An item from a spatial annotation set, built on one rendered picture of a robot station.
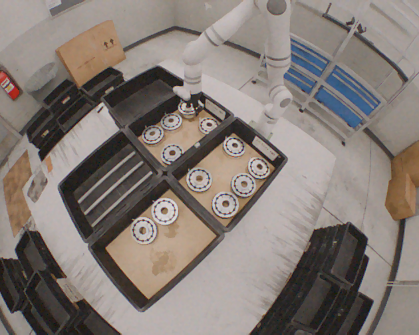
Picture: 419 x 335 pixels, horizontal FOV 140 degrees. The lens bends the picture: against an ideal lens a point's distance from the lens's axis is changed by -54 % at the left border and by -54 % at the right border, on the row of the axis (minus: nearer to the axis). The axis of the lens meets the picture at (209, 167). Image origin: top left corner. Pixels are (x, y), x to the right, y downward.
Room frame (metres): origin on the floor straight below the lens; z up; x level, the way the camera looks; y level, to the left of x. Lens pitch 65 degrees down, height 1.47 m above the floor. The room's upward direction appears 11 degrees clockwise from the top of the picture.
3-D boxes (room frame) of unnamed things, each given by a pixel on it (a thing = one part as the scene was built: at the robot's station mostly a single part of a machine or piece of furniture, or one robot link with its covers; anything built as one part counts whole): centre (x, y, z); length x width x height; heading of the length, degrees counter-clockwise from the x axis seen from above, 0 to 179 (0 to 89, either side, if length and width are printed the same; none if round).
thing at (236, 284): (0.27, 0.20, 0.35); 1.60 x 1.60 x 0.70; 63
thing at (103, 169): (0.11, 0.39, 0.87); 0.40 x 0.30 x 0.11; 146
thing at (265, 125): (0.60, -0.25, 0.83); 0.09 x 0.09 x 0.17; 75
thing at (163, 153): (0.31, 0.16, 0.86); 0.10 x 0.10 x 0.01
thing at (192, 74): (0.56, 0.13, 1.14); 0.09 x 0.07 x 0.15; 4
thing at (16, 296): (-0.95, 1.44, 0.37); 0.40 x 0.30 x 0.45; 63
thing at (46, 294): (-0.78, 0.90, 0.37); 0.40 x 0.30 x 0.45; 63
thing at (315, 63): (2.02, -0.81, 0.60); 0.72 x 0.03 x 0.56; 63
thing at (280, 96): (0.61, -0.25, 0.99); 0.09 x 0.09 x 0.17; 26
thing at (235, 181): (0.23, -0.15, 0.86); 0.10 x 0.10 x 0.01
